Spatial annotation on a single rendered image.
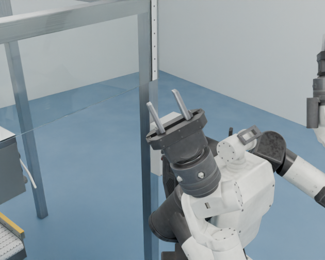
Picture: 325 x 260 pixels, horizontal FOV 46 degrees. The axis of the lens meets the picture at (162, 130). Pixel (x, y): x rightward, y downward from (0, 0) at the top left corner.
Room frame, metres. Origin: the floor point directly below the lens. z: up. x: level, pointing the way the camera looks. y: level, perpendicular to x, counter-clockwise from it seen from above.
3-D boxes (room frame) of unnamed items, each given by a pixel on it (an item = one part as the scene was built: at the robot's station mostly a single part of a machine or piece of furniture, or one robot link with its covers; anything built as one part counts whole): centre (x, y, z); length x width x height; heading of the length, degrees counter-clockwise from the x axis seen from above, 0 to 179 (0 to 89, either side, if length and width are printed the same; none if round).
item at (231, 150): (0.95, -0.21, 1.36); 0.10 x 0.07 x 0.09; 135
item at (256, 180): (1.00, -0.17, 1.15); 0.34 x 0.30 x 0.36; 135
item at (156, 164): (1.56, -0.02, 1.02); 0.17 x 0.06 x 0.26; 140
